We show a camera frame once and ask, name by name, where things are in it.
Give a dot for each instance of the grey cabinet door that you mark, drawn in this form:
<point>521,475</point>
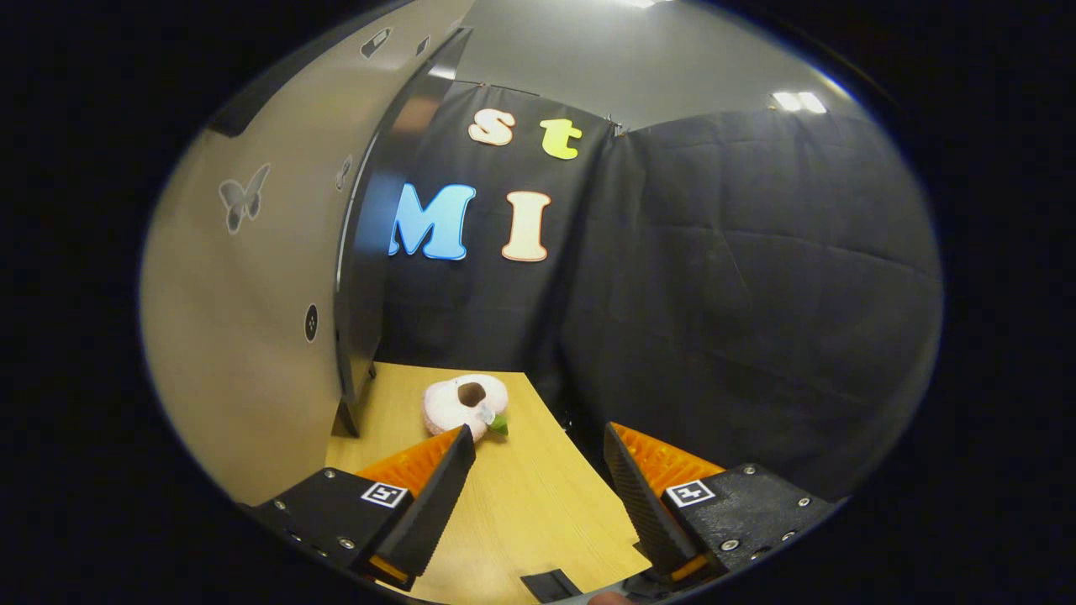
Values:
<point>252,336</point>

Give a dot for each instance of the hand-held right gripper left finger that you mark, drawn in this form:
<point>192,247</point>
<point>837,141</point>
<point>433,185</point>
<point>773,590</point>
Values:
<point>435,504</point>

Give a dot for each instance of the grey cabinet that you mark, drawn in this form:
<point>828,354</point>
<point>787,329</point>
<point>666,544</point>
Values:
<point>361,277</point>

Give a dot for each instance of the pink plush toy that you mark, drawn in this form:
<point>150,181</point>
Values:
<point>445,405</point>

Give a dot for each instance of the small black flat object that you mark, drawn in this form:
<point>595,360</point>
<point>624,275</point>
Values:
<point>551,586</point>

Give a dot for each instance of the black backdrop cloth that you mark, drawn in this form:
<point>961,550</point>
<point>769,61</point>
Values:
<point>740,294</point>

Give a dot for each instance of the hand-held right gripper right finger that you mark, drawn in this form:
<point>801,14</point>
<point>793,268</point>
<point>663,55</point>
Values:
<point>640,504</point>

